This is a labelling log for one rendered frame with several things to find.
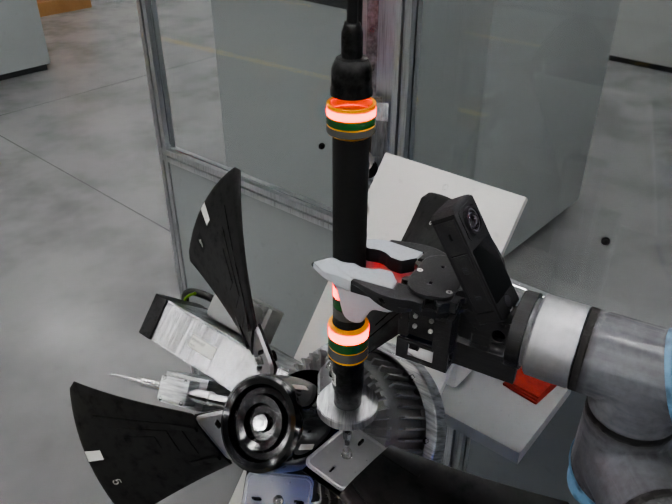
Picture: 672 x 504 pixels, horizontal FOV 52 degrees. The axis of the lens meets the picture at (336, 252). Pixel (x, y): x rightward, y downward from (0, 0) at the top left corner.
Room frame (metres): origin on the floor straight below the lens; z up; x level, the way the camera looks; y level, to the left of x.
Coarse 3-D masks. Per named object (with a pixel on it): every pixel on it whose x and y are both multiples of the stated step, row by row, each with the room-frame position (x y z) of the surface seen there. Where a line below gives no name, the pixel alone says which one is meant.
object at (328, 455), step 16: (336, 432) 0.60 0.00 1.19; (352, 432) 0.61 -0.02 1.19; (320, 448) 0.57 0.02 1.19; (336, 448) 0.58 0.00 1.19; (352, 448) 0.58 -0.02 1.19; (368, 448) 0.58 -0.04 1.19; (384, 448) 0.58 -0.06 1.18; (320, 464) 0.55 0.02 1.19; (336, 464) 0.55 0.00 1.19; (352, 464) 0.55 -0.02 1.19; (368, 464) 0.56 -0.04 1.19; (336, 480) 0.53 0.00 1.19
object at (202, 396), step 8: (120, 376) 0.85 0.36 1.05; (144, 384) 0.82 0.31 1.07; (152, 384) 0.81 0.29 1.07; (192, 392) 0.77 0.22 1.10; (200, 392) 0.77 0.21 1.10; (208, 392) 0.76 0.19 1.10; (192, 400) 0.77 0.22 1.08; (200, 400) 0.76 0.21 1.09; (208, 400) 0.75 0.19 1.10; (216, 400) 0.75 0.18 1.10; (224, 400) 0.74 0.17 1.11
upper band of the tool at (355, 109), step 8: (328, 104) 0.56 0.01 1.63; (336, 104) 0.58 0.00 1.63; (344, 104) 0.59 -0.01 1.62; (360, 104) 0.59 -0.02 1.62; (368, 104) 0.58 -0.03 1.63; (336, 112) 0.55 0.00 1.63; (344, 112) 0.55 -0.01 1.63; (352, 112) 0.55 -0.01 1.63; (360, 112) 0.55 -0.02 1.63; (368, 120) 0.55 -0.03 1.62
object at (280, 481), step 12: (252, 480) 0.57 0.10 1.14; (264, 480) 0.57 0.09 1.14; (276, 480) 0.58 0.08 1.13; (288, 480) 0.58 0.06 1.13; (300, 480) 0.58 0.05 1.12; (312, 480) 0.59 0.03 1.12; (252, 492) 0.56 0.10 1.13; (264, 492) 0.56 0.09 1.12; (276, 492) 0.57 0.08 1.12; (288, 492) 0.57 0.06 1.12; (300, 492) 0.57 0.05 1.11
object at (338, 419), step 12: (324, 396) 0.57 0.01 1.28; (372, 396) 0.57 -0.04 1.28; (324, 408) 0.56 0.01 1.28; (336, 408) 0.56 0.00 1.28; (360, 408) 0.56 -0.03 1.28; (372, 408) 0.56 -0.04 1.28; (324, 420) 0.54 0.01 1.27; (336, 420) 0.54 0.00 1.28; (348, 420) 0.54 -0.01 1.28; (360, 420) 0.54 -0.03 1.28; (372, 420) 0.55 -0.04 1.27
